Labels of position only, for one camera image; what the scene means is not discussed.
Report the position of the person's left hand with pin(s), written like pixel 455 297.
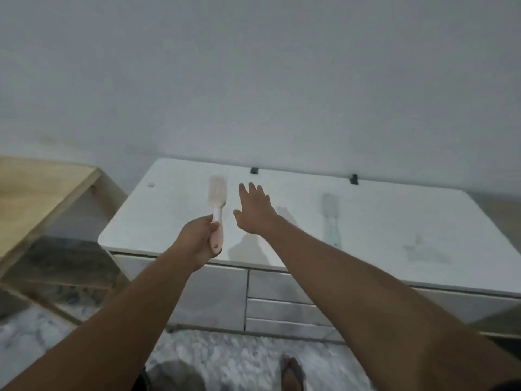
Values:
pixel 194 242

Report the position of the person's right hand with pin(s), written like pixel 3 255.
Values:
pixel 256 213

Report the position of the person's right middle finger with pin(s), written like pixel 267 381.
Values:
pixel 252 190

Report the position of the person's right little finger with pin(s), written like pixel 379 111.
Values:
pixel 268 200

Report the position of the person's left thumb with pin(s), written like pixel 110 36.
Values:
pixel 211 224

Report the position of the person's right thumb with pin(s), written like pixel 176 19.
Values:
pixel 237 216

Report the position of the person's right forearm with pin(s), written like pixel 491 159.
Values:
pixel 366 305

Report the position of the person's left forearm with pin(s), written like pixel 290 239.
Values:
pixel 114 321

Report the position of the white cabinet door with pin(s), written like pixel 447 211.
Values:
pixel 215 297
pixel 472 305

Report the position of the white cabinet drawer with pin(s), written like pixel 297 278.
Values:
pixel 285 329
pixel 281 311
pixel 272 287

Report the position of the white cabinet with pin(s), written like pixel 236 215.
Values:
pixel 366 228

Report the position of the brown sandal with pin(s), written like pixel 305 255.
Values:
pixel 292 373

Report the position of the wooden table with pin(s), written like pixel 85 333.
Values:
pixel 32 195

